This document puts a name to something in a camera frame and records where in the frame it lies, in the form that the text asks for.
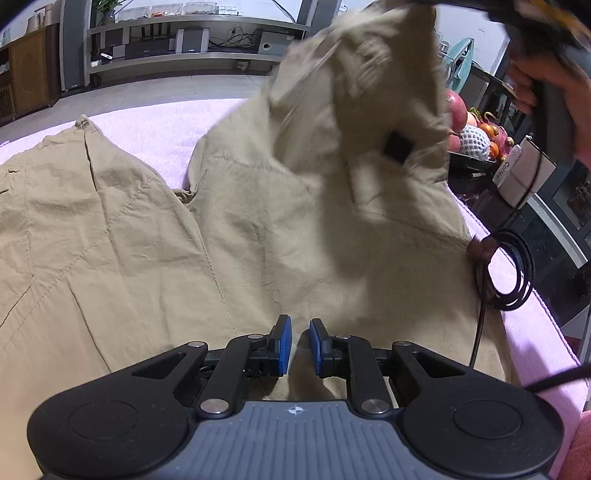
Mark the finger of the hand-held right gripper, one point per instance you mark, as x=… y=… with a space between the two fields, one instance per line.
x=457 y=7

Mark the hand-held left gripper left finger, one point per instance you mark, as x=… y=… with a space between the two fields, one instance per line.
x=282 y=346

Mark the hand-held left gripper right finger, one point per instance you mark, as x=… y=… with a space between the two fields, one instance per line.
x=319 y=346

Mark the khaki pants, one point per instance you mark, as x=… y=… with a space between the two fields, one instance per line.
x=138 y=254

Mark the person's right hand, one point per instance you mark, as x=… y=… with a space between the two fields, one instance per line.
x=524 y=87

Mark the dragon fruit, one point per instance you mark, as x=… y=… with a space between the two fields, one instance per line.
x=501 y=134

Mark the teal office chair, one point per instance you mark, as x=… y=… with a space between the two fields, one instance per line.
x=459 y=62

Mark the small tangerine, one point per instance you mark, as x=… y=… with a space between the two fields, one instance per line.
x=494 y=150
x=485 y=128

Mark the white box with label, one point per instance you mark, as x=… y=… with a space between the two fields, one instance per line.
x=517 y=177

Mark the white foam-netted fruit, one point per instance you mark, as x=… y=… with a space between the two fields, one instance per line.
x=474 y=142

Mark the metal fruit tray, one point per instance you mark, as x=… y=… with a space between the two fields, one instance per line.
x=471 y=165

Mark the red apple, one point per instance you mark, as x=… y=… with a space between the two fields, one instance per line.
x=456 y=110
x=453 y=142

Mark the tall grey speaker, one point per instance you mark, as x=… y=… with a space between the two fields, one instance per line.
x=74 y=46
x=318 y=13

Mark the purple towel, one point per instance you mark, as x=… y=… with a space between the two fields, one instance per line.
x=138 y=134

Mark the small grey speaker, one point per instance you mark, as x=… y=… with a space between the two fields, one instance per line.
x=191 y=40

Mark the metal shelf unit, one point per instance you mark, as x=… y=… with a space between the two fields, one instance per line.
x=184 y=62

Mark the row of clear containers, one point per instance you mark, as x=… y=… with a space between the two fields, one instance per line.
x=171 y=10

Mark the potted green plant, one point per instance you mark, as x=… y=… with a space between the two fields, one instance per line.
x=106 y=9

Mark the wooden cabinet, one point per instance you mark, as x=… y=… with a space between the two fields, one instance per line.
x=30 y=74

